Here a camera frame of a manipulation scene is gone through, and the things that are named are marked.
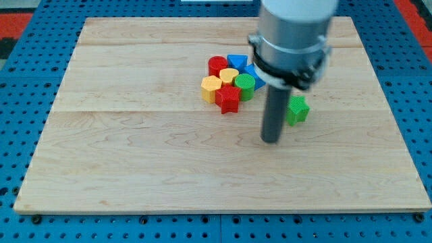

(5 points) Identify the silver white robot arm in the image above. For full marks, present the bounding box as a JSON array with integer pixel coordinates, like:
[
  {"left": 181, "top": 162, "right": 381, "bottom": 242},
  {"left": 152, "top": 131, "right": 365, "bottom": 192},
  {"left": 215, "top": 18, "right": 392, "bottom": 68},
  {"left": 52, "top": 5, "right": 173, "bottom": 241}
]
[{"left": 248, "top": 0, "right": 338, "bottom": 90}]

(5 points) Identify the red star block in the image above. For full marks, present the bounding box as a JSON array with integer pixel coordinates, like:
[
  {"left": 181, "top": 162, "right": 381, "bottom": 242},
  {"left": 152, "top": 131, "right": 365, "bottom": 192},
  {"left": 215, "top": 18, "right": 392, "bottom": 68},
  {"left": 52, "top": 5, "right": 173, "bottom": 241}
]
[{"left": 215, "top": 85, "right": 241, "bottom": 114}]

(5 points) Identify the green star block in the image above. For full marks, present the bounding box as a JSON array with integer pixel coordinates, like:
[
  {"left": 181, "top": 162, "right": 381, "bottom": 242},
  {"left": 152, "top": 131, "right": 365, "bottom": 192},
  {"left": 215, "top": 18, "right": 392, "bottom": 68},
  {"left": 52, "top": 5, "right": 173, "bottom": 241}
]
[{"left": 286, "top": 96, "right": 310, "bottom": 126}]

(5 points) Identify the yellow hexagon block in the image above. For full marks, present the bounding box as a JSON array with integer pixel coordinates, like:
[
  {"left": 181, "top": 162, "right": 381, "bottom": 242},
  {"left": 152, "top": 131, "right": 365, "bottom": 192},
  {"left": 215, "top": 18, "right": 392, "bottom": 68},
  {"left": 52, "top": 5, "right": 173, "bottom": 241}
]
[{"left": 200, "top": 76, "right": 222, "bottom": 103}]

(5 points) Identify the yellow heart block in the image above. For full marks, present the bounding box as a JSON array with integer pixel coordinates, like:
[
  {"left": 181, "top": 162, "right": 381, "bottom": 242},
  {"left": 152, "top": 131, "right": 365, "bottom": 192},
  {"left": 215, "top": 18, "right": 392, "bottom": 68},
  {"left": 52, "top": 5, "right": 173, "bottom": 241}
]
[{"left": 219, "top": 68, "right": 239, "bottom": 86}]

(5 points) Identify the green cylinder block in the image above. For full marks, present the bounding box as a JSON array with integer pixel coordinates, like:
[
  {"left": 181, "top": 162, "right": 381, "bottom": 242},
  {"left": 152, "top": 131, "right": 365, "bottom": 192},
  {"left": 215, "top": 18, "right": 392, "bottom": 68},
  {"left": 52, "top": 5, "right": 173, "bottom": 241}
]
[{"left": 234, "top": 74, "right": 256, "bottom": 101}]

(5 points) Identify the red cylinder block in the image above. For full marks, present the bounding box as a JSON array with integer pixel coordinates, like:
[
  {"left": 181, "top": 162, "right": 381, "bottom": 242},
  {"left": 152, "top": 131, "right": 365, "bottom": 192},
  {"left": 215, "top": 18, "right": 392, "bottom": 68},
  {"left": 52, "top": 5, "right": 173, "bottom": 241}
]
[{"left": 207, "top": 56, "right": 228, "bottom": 77}]

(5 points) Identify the blue cube block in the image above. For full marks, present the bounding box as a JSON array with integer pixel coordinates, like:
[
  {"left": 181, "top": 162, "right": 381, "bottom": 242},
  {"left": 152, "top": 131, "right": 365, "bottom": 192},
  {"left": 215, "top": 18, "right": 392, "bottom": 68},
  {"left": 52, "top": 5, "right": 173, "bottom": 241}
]
[{"left": 244, "top": 63, "right": 266, "bottom": 90}]

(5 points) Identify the blue triangle block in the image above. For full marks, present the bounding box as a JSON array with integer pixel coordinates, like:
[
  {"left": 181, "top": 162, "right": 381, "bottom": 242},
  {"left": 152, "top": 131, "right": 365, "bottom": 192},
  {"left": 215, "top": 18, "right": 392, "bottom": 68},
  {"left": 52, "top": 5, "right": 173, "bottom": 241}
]
[{"left": 227, "top": 54, "right": 248, "bottom": 73}]

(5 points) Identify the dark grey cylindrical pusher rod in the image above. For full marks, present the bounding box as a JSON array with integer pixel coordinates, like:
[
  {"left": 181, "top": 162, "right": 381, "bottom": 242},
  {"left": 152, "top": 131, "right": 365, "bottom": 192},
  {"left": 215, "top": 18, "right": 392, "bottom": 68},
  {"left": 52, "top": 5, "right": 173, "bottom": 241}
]
[{"left": 261, "top": 86, "right": 292, "bottom": 144}]

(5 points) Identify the light wooden board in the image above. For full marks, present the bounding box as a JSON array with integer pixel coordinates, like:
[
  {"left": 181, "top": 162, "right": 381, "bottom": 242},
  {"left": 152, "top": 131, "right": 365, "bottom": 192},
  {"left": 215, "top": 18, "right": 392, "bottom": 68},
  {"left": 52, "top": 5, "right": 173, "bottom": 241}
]
[{"left": 14, "top": 17, "right": 431, "bottom": 215}]

